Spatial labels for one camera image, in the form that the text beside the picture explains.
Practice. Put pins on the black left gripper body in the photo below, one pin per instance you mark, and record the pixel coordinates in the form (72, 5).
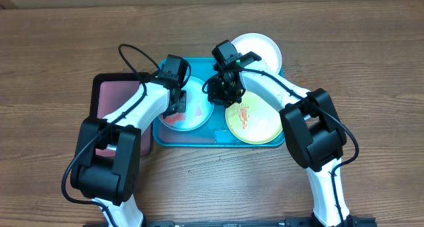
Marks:
(175, 109)

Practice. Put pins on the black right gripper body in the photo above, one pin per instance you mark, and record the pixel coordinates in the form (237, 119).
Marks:
(223, 95)

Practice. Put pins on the light blue plate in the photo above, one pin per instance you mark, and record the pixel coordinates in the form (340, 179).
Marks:
(198, 108)

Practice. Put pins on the yellow plate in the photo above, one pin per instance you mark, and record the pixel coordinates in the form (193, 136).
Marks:
(253, 121)

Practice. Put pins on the white plate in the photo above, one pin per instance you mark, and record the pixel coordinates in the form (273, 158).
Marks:
(261, 45)

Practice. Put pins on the green and pink sponge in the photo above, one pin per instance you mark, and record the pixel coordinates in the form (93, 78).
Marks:
(180, 104)

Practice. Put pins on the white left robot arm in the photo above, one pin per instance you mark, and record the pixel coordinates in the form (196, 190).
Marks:
(105, 167)

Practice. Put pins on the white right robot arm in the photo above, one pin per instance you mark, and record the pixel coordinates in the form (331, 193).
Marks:
(314, 134)

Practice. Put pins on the teal serving tray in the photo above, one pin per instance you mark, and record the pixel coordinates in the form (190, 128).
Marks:
(213, 134)

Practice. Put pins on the black rectangular water tray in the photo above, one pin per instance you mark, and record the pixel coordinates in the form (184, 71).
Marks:
(109, 92)

